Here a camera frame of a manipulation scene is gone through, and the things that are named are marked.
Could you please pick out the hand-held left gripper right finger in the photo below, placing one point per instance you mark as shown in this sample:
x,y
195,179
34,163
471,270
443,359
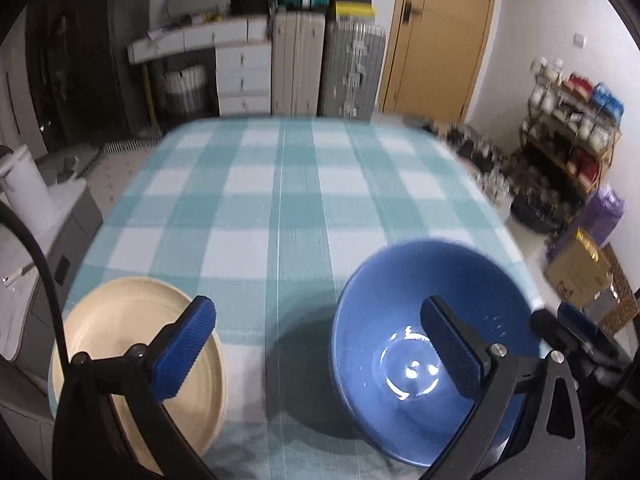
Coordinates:
x,y
450,355

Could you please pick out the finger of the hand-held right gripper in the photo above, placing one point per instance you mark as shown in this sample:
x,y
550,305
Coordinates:
x,y
576,317
546,324

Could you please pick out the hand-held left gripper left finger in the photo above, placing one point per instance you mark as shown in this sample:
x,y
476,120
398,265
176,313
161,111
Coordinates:
x,y
185,355

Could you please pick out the blue bowl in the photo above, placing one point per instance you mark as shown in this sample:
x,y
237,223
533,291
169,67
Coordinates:
x,y
380,310

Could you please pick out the cream plain plate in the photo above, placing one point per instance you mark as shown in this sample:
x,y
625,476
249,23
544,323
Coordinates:
x,y
115,310

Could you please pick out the cardboard box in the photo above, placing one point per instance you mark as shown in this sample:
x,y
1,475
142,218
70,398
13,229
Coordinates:
x,y
575,270

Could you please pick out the brown patterned box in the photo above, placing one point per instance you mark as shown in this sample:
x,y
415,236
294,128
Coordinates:
x,y
620,290

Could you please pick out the purple bag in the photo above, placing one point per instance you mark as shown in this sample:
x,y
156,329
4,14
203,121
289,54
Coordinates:
x,y
600,215

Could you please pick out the wooden shoe rack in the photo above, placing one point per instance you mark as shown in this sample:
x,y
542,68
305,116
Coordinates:
x,y
607,160

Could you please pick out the grey white-topped cabinet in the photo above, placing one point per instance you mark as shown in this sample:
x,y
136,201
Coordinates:
x,y
75,230

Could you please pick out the pile of floor shoes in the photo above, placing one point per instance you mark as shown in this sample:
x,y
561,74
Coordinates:
x,y
475,155

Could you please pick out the teal checked tablecloth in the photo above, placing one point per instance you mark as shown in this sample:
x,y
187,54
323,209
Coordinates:
x,y
300,200

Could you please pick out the grey patterned rug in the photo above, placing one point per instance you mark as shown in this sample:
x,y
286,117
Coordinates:
x,y
115,170

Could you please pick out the white cylindrical container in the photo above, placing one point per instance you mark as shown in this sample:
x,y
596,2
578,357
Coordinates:
x,y
27,190

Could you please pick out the woven laundry basket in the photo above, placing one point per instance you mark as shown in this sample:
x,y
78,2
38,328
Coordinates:
x,y
185,90

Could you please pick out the white drawer cabinet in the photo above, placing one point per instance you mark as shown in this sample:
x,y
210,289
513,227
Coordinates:
x,y
242,80

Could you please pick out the wooden door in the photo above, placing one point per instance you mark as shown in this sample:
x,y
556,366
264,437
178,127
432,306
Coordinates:
x,y
440,50

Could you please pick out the grey suitcase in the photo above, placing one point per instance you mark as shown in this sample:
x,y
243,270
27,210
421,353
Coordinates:
x,y
350,70

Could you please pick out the dark wardrobe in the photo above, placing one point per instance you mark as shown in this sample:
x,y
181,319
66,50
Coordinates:
x,y
90,60

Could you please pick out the beige suitcase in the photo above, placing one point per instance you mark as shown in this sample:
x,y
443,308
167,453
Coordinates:
x,y
297,60

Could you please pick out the white desk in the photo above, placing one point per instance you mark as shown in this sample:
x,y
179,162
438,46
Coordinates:
x,y
200,35

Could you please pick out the yellow box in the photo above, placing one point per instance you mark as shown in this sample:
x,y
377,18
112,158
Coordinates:
x,y
354,11

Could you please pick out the white light switch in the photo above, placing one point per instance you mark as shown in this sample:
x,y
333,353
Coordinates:
x,y
579,41

